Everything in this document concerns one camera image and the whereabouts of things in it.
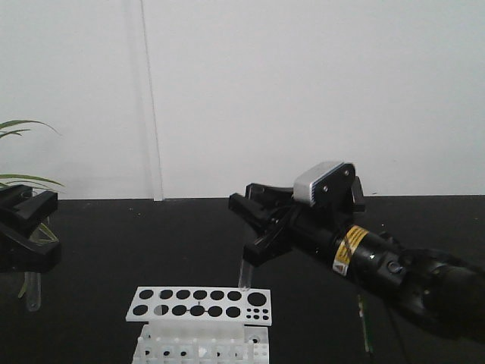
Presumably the black and white wall socket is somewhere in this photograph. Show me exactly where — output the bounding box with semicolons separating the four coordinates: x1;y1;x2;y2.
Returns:
351;176;366;212

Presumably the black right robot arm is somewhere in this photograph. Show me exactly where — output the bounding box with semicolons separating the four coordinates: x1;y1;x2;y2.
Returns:
228;184;484;343

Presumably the short clear test tube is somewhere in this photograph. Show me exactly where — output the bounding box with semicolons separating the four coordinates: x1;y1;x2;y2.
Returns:
25;272;42;312

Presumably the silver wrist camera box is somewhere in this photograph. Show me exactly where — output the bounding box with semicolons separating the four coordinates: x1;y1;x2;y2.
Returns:
293;161;355;207

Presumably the white test tube rack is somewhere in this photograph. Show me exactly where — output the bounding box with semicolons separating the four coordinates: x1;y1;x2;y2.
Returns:
126;286;272;363

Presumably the tall clear test tube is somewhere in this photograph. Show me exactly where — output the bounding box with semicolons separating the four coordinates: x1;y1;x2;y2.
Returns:
238;258;254;291

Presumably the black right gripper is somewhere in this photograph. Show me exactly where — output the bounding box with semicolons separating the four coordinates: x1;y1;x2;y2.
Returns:
228;183;354;267

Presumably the green potted plant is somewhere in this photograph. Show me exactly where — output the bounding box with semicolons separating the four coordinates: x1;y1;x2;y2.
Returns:
0;120;64;299

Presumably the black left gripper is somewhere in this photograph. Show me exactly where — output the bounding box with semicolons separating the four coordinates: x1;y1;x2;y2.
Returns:
1;184;61;273

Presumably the white wall cable duct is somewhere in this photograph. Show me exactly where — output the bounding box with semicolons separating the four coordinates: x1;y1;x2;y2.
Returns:
139;0;164;201

